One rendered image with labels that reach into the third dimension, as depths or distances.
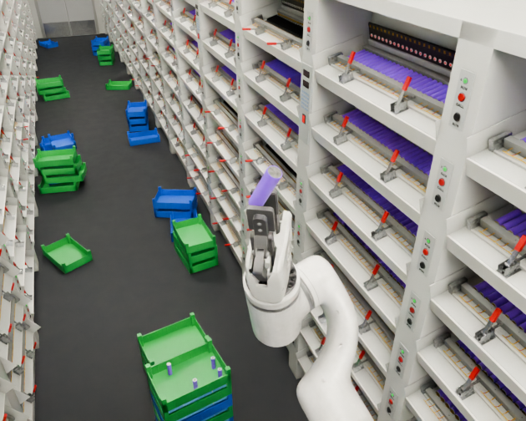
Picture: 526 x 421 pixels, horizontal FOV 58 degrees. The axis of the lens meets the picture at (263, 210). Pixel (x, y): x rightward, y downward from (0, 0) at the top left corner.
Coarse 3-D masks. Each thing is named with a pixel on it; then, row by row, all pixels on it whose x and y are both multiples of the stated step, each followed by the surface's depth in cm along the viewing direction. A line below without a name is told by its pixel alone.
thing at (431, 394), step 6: (426, 390) 141; (432, 396) 139; (426, 402) 140; (432, 402) 139; (438, 402) 137; (438, 408) 137; (444, 408) 136; (444, 414) 135; (450, 414) 134; (450, 420) 133; (456, 420) 132
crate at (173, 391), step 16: (192, 352) 208; (208, 352) 212; (160, 368) 203; (176, 368) 205; (192, 368) 205; (208, 368) 205; (224, 368) 203; (160, 384) 198; (176, 384) 198; (192, 384) 198; (208, 384) 193; (224, 384) 198; (160, 400) 184; (176, 400) 187
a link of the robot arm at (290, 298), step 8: (296, 272) 70; (296, 280) 69; (296, 288) 68; (248, 296) 68; (288, 296) 67; (296, 296) 69; (256, 304) 68; (264, 304) 67; (272, 304) 67; (280, 304) 67; (288, 304) 68
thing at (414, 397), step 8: (416, 384) 142; (424, 384) 142; (432, 384) 142; (408, 392) 142; (416, 392) 144; (424, 392) 142; (408, 400) 142; (416, 400) 142; (416, 408) 140; (424, 408) 139; (432, 408) 139; (448, 408) 138; (416, 416) 141; (424, 416) 138; (432, 416) 137; (440, 416) 137
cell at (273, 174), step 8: (272, 168) 51; (264, 176) 51; (272, 176) 51; (280, 176) 51; (264, 184) 52; (272, 184) 51; (256, 192) 53; (264, 192) 53; (256, 200) 54; (264, 200) 54
